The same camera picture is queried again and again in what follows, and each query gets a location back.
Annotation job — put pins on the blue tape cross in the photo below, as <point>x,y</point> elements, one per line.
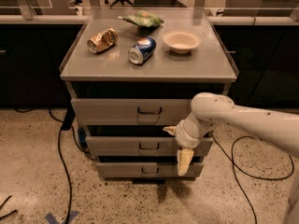
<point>51,219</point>

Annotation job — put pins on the grey drawer cabinet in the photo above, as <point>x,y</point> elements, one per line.
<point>164,75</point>

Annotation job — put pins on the white paper bowl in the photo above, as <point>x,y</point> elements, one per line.
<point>181,41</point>

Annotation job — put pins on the green chip bag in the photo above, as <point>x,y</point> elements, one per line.
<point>143,18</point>

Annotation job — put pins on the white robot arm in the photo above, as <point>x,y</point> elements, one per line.
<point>208,110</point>

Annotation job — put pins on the grey top drawer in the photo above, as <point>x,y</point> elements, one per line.
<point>131,111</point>

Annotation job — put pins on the crushed gold soda can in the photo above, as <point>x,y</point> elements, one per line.
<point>102,41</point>

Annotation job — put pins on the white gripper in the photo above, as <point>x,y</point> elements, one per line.
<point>182,135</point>

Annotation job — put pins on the blue pepsi can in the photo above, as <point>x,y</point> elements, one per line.
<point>142,50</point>

